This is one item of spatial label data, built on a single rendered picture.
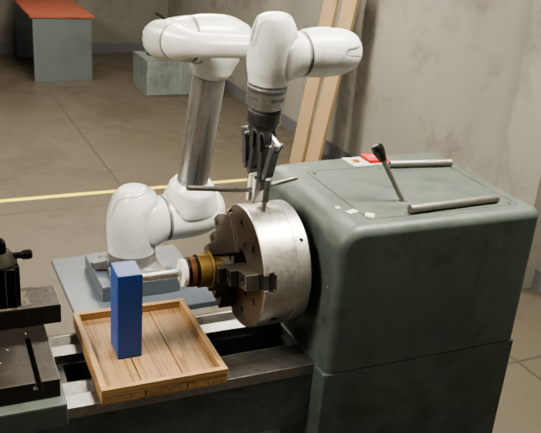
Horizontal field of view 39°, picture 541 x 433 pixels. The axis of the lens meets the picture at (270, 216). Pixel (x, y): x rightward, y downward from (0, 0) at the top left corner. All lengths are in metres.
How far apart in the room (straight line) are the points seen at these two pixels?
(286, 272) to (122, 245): 0.77
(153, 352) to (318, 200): 0.56
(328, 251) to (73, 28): 6.82
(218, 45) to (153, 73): 6.00
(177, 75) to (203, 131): 5.69
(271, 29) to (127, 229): 0.99
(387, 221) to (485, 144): 3.03
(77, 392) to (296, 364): 0.54
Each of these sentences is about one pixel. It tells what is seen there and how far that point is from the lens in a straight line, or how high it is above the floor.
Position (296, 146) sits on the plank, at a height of 0.15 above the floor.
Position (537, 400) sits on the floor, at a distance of 3.65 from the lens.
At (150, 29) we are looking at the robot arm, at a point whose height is 1.59.
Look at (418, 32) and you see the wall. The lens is 5.37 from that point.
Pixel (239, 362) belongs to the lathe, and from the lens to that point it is 1.97.
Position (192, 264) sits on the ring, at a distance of 1.87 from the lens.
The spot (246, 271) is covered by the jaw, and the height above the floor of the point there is 1.11.
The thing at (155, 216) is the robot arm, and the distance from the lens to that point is 2.43.
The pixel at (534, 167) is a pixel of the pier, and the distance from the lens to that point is 4.35.
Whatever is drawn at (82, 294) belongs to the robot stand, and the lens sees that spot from 2.49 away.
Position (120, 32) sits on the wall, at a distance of 10.10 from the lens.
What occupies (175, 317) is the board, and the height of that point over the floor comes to 0.89.
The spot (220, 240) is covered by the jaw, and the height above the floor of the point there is 1.14.
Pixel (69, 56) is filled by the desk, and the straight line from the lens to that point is 8.48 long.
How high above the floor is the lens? 1.94
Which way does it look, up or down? 22 degrees down
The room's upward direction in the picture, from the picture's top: 5 degrees clockwise
